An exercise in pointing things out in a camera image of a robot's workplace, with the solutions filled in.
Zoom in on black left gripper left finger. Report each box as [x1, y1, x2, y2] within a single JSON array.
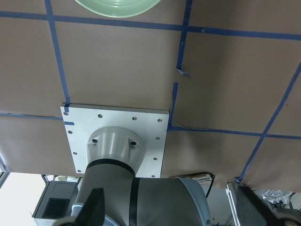
[[74, 188, 105, 226]]

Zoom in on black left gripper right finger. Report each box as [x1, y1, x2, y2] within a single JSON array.
[[236, 186, 280, 226]]

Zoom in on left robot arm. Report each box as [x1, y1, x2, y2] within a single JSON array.
[[71, 127, 211, 226]]

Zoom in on grey control box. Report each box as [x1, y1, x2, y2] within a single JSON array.
[[33, 180, 79, 219]]

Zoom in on left green plate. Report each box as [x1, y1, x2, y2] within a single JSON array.
[[76, 0, 160, 18]]

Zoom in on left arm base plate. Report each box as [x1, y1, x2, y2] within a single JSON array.
[[61, 104, 169, 178]]

